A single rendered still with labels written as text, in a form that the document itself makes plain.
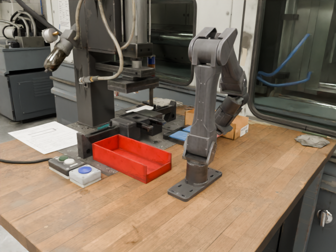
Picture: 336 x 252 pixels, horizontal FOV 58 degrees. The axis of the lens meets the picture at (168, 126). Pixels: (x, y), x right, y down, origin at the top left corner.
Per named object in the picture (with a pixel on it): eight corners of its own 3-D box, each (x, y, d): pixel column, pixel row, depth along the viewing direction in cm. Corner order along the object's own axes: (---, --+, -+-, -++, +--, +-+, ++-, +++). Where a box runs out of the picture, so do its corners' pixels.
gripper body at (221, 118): (210, 113, 114) (220, 98, 110) (230, 131, 111) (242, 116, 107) (201, 117, 109) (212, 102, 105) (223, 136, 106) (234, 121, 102)
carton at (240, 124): (233, 142, 123) (235, 124, 121) (184, 128, 138) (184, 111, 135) (247, 133, 133) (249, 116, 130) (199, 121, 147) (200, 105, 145)
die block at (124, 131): (128, 146, 115) (128, 127, 113) (111, 139, 121) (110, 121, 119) (162, 132, 130) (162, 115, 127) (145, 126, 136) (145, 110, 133)
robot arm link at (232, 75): (226, 78, 107) (201, 15, 82) (251, 81, 103) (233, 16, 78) (215, 108, 104) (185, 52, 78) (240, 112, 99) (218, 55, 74)
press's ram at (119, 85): (128, 102, 108) (126, 13, 98) (83, 90, 124) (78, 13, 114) (160, 93, 122) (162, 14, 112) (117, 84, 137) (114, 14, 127)
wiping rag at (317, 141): (289, 145, 122) (324, 150, 114) (290, 138, 121) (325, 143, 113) (299, 135, 132) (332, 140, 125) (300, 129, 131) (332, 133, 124)
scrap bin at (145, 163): (146, 184, 89) (146, 166, 87) (92, 159, 104) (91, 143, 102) (171, 169, 98) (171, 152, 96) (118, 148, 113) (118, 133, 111)
